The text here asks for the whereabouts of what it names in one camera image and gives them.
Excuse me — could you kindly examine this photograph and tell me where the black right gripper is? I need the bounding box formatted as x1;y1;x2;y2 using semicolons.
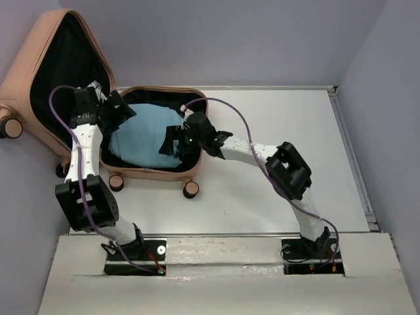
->
160;124;207;154

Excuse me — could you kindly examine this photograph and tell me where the light blue cloth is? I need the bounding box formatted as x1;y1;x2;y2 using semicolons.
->
108;103;182;169

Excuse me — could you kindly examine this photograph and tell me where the pink hard-shell suitcase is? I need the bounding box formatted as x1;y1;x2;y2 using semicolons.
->
1;9;205;198

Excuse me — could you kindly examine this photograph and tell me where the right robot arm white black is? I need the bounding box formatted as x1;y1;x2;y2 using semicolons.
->
160;112;330;259

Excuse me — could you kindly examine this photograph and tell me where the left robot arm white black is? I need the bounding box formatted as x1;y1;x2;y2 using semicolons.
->
49;81;146;260

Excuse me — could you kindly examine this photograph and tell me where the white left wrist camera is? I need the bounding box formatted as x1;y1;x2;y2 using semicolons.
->
87;80;108;102

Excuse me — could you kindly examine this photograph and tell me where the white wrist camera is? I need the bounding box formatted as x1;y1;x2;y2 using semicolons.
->
87;80;108;102
180;104;194;117

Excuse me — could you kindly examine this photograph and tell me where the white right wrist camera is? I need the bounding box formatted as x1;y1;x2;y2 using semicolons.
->
180;104;194;117

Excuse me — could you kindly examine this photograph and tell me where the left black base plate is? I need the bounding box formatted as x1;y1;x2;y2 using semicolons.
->
101;238;167;276

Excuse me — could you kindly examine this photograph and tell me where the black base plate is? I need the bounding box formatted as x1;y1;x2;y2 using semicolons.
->
101;238;167;276
280;238;345;275

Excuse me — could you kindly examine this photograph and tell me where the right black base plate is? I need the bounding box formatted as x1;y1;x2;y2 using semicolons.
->
280;238;345;275

